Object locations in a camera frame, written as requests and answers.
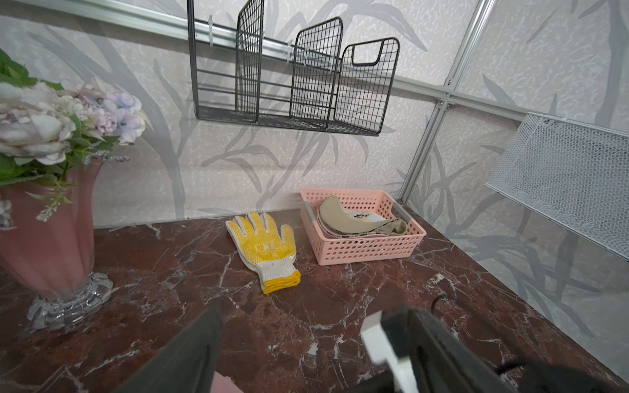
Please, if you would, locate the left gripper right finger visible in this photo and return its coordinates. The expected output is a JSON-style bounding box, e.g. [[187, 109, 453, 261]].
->
[[338, 304, 517, 393]]

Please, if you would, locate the pink plastic basket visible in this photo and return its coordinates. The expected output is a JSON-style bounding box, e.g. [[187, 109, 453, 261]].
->
[[301, 188, 427, 265]]

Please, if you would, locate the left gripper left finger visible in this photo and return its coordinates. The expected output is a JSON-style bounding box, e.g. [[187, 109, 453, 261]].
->
[[115, 307, 224, 392]]

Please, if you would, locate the pink baseball cap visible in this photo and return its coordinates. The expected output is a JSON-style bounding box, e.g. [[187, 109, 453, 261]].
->
[[211, 372, 242, 393]]

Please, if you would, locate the white mesh wall basket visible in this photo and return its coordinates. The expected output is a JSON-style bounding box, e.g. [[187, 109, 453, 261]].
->
[[485, 113, 628, 260]]

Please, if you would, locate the black wire wall basket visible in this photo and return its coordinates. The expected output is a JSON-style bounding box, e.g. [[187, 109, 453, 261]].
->
[[187, 1, 400, 137]]

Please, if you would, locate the beige baseball cap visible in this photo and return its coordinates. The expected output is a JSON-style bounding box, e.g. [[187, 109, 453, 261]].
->
[[317, 196, 408, 238]]

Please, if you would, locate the yellow white work glove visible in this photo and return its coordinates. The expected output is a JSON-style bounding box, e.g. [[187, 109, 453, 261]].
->
[[226, 211, 301, 294]]

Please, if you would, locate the pink glass vase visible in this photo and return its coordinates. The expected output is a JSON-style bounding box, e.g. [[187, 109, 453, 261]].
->
[[1, 160, 113, 330]]

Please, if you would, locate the purple white flower bouquet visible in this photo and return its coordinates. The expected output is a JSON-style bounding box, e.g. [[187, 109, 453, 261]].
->
[[1, 52, 149, 222]]

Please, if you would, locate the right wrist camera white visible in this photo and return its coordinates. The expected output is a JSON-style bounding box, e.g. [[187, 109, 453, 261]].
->
[[360, 311, 419, 393]]

